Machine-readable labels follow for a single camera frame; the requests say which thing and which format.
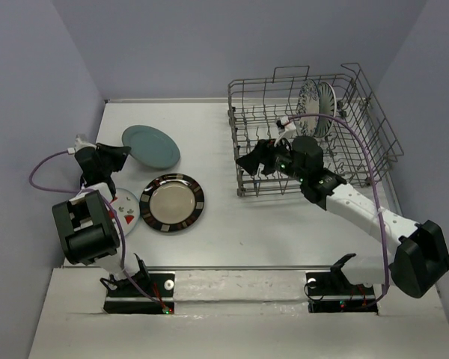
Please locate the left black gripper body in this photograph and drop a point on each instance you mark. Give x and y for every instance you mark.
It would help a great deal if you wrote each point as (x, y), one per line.
(104, 169)

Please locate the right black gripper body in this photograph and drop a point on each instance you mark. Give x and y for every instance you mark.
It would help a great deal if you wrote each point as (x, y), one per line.
(280, 160)

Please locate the teal green plate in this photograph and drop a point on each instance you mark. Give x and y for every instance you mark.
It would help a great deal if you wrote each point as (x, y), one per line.
(151, 146)

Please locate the watermelon pattern plate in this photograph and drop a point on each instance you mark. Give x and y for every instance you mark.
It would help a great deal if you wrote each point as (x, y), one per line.
(126, 206)

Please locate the blue floral plate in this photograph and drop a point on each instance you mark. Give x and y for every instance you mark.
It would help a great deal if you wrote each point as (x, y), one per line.
(308, 103)

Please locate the white blue striped plate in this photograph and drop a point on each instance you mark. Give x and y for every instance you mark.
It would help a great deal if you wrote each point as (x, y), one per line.
(328, 106)

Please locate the dark rimmed beige plate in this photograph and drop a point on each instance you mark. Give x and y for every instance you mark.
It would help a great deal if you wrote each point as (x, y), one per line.
(171, 203)

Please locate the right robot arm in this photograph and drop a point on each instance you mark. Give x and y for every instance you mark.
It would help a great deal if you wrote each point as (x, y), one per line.
(415, 255)

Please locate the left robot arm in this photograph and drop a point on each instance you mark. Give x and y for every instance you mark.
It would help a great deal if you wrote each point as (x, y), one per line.
(89, 229)

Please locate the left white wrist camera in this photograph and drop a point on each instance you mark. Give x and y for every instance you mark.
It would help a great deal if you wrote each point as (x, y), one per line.
(80, 143)

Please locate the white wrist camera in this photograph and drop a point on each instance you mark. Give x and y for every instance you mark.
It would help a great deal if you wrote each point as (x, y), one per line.
(286, 130)
(80, 143)

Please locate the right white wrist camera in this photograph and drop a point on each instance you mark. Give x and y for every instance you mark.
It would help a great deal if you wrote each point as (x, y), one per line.
(286, 130)

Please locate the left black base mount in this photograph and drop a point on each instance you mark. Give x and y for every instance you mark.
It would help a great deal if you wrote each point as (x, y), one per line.
(152, 292)

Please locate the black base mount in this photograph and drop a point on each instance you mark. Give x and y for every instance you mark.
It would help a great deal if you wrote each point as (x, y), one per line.
(331, 292)
(152, 292)

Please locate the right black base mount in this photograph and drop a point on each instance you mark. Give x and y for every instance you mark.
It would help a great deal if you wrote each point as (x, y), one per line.
(331, 292)

